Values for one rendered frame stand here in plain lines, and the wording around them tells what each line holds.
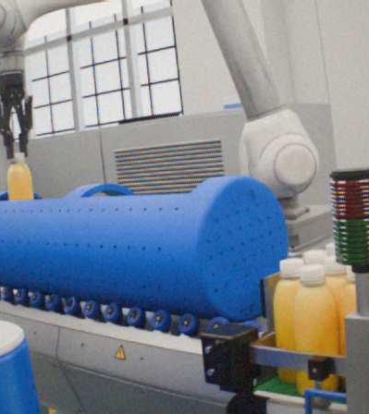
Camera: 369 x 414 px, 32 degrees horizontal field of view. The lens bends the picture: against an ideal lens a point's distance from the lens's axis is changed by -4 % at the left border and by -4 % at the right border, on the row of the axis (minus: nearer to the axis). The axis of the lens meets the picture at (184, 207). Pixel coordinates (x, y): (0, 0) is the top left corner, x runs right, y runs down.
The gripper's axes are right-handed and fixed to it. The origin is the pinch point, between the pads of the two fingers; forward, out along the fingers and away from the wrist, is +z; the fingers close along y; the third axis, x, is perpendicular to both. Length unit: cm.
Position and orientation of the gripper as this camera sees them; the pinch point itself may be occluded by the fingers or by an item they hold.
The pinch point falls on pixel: (16, 146)
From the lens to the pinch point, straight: 183.9
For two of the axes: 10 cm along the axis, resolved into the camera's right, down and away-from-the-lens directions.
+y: -6.8, 1.3, -7.2
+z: 1.1, 9.9, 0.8
